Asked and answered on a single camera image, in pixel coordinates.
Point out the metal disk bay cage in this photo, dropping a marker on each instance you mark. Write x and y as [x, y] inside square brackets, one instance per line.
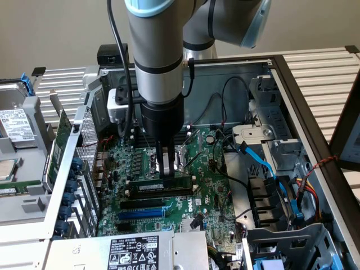
[295, 242]
[270, 121]

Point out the black expansion slot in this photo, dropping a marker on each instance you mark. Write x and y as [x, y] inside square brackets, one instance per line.
[140, 204]

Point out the green RAM stick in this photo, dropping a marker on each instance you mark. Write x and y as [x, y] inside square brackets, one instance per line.
[146, 186]
[17, 186]

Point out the silver CPU chip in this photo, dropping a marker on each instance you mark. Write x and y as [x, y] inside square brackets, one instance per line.
[7, 168]

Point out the blue disk caddy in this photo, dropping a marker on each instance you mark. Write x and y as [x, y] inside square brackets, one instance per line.
[27, 84]

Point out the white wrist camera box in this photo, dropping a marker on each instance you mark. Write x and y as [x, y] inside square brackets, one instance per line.
[115, 108]

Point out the green graphics card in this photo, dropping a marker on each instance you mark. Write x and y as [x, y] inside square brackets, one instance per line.
[60, 132]

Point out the silver hard disk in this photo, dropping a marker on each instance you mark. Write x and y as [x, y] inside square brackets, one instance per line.
[14, 123]

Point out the CPU socket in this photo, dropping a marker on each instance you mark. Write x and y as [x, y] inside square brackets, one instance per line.
[180, 157]

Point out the blue expansion slot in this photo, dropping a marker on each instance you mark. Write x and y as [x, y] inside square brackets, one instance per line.
[140, 214]

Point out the black box device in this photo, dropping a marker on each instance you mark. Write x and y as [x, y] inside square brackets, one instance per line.
[108, 54]

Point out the grey parts rack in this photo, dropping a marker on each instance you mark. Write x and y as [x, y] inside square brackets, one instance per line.
[31, 204]

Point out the grey power supply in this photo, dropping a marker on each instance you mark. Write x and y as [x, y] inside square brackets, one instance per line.
[126, 253]

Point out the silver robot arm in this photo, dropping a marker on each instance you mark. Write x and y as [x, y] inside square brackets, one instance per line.
[154, 42]

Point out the blue card retention clip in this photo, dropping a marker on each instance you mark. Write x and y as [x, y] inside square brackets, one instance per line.
[67, 199]
[71, 186]
[62, 226]
[77, 163]

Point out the open PC case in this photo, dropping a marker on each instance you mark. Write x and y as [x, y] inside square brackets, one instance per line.
[219, 84]

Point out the black table end cap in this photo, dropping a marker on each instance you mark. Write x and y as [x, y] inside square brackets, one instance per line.
[352, 49]
[38, 71]

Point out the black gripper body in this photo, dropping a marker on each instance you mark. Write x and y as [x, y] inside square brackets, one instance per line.
[161, 121]

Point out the dark framed screen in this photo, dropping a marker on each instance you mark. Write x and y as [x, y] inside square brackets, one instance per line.
[337, 135]

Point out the black case fan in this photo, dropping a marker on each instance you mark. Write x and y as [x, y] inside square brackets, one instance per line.
[267, 201]

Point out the green motherboard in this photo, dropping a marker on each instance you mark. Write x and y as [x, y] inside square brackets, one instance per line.
[202, 180]

